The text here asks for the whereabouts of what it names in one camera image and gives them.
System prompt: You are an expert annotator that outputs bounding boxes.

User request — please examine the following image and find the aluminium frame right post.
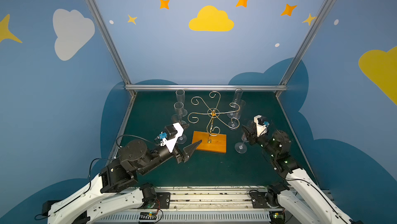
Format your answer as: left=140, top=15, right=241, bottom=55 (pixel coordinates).
left=275, top=0, right=336, bottom=98

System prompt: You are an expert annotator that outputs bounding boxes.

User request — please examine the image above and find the orange wooden rack base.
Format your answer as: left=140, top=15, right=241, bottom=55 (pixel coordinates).
left=192, top=131, right=226, bottom=154

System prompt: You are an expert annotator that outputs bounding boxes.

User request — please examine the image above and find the aluminium mounting rail base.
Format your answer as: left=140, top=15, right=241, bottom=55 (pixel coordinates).
left=93, top=186, right=294, bottom=224

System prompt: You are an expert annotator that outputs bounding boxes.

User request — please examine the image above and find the green circuit board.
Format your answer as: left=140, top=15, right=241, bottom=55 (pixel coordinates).
left=269, top=212, right=286, bottom=224
left=138, top=212, right=157, bottom=223

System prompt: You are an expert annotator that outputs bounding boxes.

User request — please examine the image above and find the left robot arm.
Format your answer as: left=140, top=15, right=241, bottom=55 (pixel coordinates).
left=35, top=122, right=201, bottom=224

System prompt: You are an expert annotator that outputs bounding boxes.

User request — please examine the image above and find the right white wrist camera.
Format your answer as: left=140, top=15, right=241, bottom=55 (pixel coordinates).
left=253, top=115, right=269, bottom=138

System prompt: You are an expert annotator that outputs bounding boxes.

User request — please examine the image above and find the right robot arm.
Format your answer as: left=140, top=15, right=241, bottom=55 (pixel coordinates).
left=243, top=125, right=362, bottom=224

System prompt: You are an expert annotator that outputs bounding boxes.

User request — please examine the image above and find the clear flute glass front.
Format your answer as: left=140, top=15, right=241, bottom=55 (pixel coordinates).
left=227, top=89, right=243, bottom=118

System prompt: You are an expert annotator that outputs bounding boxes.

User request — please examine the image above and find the right green circuit board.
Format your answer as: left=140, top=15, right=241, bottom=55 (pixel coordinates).
left=269, top=212, right=286, bottom=224

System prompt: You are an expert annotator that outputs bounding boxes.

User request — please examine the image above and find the left green circuit board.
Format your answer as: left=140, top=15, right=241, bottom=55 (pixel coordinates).
left=138, top=212, right=157, bottom=223

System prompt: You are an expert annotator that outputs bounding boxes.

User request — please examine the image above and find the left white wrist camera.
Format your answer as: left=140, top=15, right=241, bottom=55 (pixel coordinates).
left=155, top=122, right=184, bottom=153

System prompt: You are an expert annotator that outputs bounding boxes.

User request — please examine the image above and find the aluminium frame left post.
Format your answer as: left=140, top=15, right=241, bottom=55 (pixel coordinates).
left=72, top=0, right=137, bottom=97

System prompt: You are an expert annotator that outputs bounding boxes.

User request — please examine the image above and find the aluminium frame post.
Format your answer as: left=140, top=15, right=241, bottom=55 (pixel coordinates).
left=72, top=0, right=137, bottom=97
left=275, top=0, right=336, bottom=98

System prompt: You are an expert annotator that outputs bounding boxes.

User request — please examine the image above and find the gold wire glass rack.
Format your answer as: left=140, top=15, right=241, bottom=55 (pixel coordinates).
left=187, top=91, right=233, bottom=136

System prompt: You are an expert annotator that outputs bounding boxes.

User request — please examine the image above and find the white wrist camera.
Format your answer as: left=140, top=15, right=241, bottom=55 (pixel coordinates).
left=155, top=122, right=184, bottom=153
left=253, top=115, right=269, bottom=138

